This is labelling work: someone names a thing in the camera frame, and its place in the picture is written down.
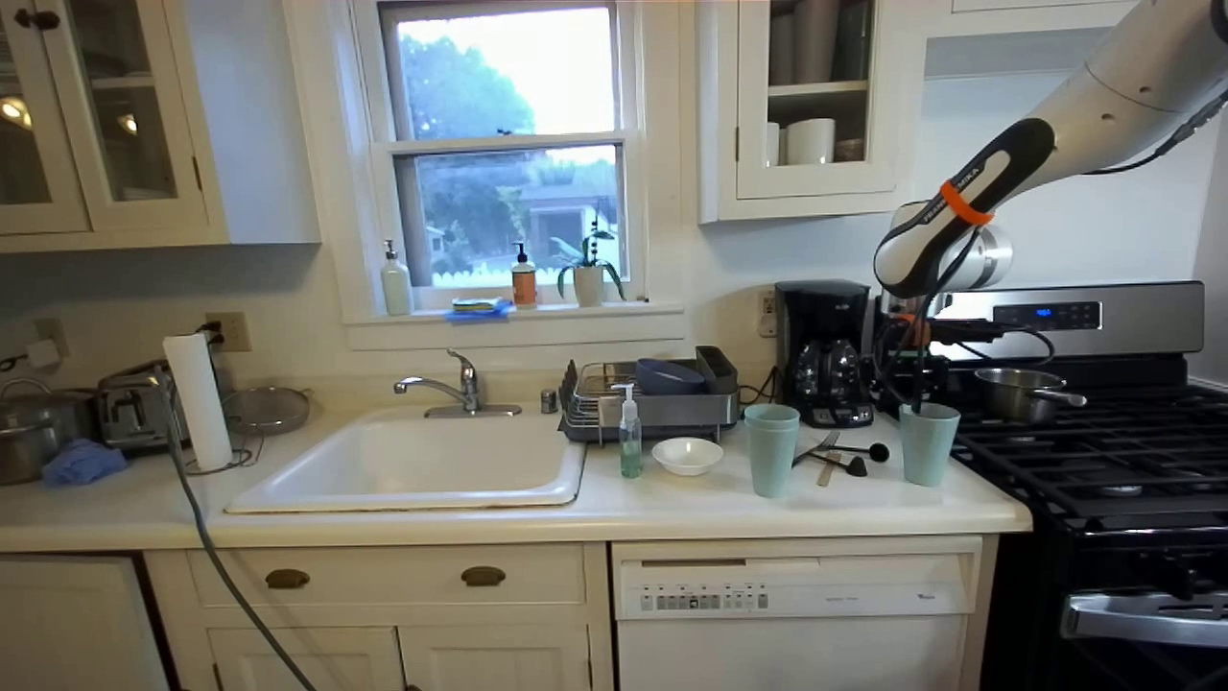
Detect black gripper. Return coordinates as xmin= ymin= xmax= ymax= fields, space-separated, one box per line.
xmin=874 ymin=298 xmax=950 ymax=414

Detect teal cup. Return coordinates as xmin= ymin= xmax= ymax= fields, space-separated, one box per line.
xmin=898 ymin=403 xmax=961 ymax=489
xmin=745 ymin=403 xmax=800 ymax=499

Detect measuring spoons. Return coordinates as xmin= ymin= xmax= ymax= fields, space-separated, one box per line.
xmin=791 ymin=441 xmax=889 ymax=481

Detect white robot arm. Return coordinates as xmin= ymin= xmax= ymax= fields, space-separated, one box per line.
xmin=872 ymin=0 xmax=1228 ymax=305

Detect black coffee maker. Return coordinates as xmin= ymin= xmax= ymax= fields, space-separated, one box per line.
xmin=776 ymin=282 xmax=874 ymax=432

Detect steel saucepan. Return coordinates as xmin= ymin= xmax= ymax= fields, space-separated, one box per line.
xmin=973 ymin=369 xmax=1085 ymax=426

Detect small white bowl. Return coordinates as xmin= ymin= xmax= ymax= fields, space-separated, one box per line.
xmin=652 ymin=438 xmax=727 ymax=476

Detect white upper cabinet right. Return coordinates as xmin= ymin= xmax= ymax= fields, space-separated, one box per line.
xmin=697 ymin=0 xmax=1133 ymax=222

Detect green dish soap bottle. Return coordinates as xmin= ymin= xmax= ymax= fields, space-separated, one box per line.
xmin=617 ymin=383 xmax=643 ymax=481

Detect black gas stove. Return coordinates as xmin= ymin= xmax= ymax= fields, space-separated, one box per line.
xmin=933 ymin=282 xmax=1228 ymax=691

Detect potted plant on sill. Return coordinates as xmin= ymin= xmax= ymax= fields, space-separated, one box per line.
xmin=556 ymin=222 xmax=626 ymax=309

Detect white dishwasher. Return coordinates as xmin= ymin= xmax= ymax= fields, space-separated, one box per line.
xmin=611 ymin=538 xmax=991 ymax=691

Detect orange soap bottle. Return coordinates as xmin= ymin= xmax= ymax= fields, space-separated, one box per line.
xmin=510 ymin=241 xmax=539 ymax=311

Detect chrome faucet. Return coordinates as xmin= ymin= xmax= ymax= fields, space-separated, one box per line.
xmin=390 ymin=353 xmax=517 ymax=420

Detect blue sponge on sill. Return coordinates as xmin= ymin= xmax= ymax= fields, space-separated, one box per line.
xmin=450 ymin=298 xmax=510 ymax=323

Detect white kitchen sink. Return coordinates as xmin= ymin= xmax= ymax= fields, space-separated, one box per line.
xmin=229 ymin=414 xmax=583 ymax=515

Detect white soap bottle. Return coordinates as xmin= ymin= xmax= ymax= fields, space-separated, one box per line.
xmin=381 ymin=240 xmax=412 ymax=315

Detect paper towel roll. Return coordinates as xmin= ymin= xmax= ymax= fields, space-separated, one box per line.
xmin=160 ymin=333 xmax=235 ymax=474

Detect silver toaster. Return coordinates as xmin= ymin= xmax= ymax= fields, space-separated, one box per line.
xmin=97 ymin=360 xmax=180 ymax=452

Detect glass door upper cabinet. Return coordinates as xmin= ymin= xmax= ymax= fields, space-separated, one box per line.
xmin=0 ymin=0 xmax=319 ymax=252

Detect blue cloth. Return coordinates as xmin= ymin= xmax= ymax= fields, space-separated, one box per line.
xmin=41 ymin=438 xmax=125 ymax=489

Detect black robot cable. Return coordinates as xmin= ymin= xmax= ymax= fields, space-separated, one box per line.
xmin=151 ymin=369 xmax=321 ymax=691

